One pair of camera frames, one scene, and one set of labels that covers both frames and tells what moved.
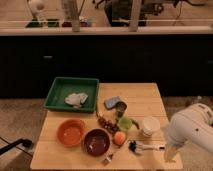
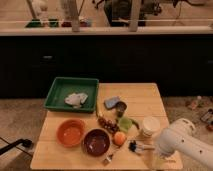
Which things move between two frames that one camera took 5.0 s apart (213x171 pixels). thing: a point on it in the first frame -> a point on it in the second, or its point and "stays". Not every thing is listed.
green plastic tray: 62,87 stays
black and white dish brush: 136,148 stays
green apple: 125,124 stays
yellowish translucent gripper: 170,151 -> 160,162
